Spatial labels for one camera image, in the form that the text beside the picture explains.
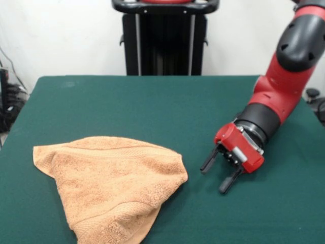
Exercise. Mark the black office chair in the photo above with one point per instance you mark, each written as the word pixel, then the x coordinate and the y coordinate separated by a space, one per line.
pixel 314 97

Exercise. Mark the black box with red mark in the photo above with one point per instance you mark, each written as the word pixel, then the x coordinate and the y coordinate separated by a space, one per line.
pixel 3 86

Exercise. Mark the black bag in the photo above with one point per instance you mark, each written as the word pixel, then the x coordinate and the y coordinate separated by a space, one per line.
pixel 7 119

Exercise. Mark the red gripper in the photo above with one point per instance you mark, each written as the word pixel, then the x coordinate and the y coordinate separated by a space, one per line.
pixel 241 150

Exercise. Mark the peach terry towel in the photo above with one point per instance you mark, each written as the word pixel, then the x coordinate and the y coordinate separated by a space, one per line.
pixel 114 183

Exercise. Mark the dark green table cloth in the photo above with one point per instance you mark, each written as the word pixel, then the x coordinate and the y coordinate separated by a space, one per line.
pixel 127 106

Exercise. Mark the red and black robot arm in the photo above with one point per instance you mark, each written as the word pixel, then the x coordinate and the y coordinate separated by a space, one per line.
pixel 281 84

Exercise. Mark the red robot base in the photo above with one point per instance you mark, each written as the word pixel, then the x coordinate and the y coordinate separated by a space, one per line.
pixel 165 1

